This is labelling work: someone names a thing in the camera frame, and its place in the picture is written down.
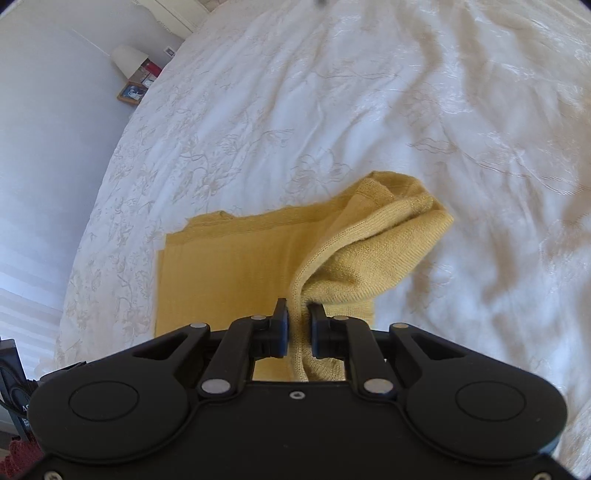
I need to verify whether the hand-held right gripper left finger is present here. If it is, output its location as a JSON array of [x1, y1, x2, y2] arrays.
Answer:
[[131, 298, 291, 400]]

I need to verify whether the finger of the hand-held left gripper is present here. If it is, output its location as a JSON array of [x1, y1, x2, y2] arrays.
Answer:
[[38, 361, 89, 385]]

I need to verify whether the white embroidered bedspread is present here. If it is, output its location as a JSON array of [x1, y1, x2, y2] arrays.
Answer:
[[54, 0, 591, 480]]

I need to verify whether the white table lamp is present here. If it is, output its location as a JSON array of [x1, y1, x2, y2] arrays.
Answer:
[[110, 44, 149, 77]]

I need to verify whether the yellow knit sweater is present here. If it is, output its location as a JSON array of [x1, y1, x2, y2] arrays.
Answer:
[[154, 171, 455, 384]]

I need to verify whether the dark red knit cloth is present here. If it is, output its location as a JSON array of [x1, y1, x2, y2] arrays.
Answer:
[[0, 439, 45, 480]]

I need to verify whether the wooden picture frame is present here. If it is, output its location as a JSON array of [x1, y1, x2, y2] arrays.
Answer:
[[115, 82, 148, 107]]

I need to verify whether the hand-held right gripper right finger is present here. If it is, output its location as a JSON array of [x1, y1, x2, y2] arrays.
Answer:
[[307, 302, 467, 400]]

